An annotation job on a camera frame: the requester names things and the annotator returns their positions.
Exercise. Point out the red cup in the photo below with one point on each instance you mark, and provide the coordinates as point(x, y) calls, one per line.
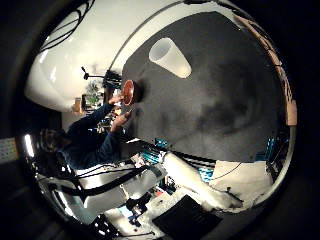
point(128, 92)

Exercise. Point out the dark grey table mat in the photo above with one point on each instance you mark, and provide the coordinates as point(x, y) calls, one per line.
point(213, 100)

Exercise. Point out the person in dark blue sweater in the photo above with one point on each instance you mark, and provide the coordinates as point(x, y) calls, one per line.
point(86, 143)

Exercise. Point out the green potted plant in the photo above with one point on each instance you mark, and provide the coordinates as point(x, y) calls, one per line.
point(93, 94)

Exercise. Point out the brown cardboard strip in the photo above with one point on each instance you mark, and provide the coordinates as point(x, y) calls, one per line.
point(281, 76)

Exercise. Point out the black tripod stand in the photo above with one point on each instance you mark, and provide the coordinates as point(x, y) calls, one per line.
point(87, 75)

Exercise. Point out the teal metal frame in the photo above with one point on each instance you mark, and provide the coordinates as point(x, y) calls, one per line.
point(151, 156)

